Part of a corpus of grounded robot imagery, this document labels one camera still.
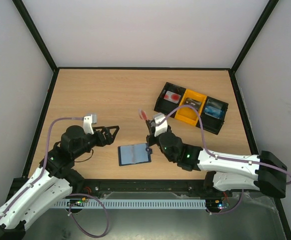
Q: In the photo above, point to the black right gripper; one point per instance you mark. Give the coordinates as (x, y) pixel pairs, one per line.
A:
(151, 139)

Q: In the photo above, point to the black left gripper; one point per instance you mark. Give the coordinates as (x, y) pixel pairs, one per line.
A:
(108, 140)

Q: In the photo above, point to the red white april card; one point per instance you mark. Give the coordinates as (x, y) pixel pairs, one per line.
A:
(142, 114)

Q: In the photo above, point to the blue leather card holder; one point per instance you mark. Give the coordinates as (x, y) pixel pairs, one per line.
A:
(134, 154)

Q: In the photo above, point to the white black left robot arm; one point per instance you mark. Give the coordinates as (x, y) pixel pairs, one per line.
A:
(53, 180)

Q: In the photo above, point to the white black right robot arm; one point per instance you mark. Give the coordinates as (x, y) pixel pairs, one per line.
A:
(264, 173)

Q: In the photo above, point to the black left card bin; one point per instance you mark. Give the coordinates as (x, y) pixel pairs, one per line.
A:
(163, 106)

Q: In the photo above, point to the black card bin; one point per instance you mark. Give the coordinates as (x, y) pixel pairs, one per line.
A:
(211, 124)
(163, 106)

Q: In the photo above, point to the red white cards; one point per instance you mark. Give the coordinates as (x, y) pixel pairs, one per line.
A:
(172, 97)

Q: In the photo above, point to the yellow middle card bin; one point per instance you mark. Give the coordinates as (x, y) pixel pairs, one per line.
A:
(188, 114)

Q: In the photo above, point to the black cards stack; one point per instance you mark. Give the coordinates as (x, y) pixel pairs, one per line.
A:
(192, 102)

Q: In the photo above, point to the black right card bin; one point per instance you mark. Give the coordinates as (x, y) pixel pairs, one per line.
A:
(211, 124)

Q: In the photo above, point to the blue cards stack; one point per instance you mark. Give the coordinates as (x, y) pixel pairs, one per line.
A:
(213, 111)

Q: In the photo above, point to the metal sheet front panel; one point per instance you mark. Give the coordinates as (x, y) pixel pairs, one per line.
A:
(249, 221)

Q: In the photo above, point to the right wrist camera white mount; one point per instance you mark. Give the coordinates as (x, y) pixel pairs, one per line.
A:
(160, 124)

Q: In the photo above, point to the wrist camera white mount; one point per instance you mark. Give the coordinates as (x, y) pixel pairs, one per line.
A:
(88, 122)
(160, 124)

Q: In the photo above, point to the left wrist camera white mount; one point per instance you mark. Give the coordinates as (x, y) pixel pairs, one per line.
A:
(88, 122)

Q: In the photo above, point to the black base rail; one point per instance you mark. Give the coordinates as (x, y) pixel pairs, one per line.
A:
(191, 188)

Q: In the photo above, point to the black cage frame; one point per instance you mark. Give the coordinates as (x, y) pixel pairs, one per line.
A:
(26, 17)

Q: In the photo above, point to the light blue slotted cable duct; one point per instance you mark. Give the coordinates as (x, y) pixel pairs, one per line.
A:
(109, 204)

